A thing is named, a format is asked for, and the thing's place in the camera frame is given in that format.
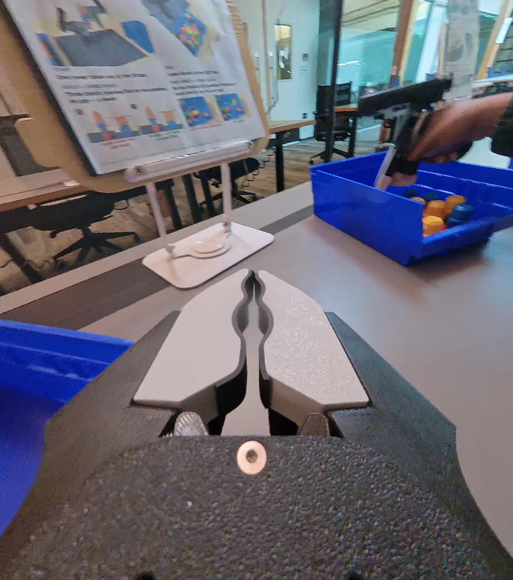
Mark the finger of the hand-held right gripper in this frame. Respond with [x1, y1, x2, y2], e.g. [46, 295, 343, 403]
[372, 145, 398, 191]

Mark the person's right hand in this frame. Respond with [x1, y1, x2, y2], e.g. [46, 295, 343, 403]
[408, 93, 513, 165]

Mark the dark wall panel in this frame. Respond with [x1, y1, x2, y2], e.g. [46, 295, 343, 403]
[0, 113, 54, 177]

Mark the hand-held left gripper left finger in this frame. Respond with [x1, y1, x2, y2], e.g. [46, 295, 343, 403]
[133, 269, 255, 424]

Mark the pile of mega blocks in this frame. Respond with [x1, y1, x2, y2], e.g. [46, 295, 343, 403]
[403, 188, 475, 237]

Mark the wooden desk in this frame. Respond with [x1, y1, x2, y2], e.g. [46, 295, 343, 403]
[268, 119, 317, 194]
[0, 170, 86, 220]

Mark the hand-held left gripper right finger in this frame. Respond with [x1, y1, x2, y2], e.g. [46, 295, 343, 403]
[255, 270, 370, 420]

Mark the black office chair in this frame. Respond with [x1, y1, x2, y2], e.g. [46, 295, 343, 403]
[0, 190, 140, 269]
[310, 82, 357, 165]

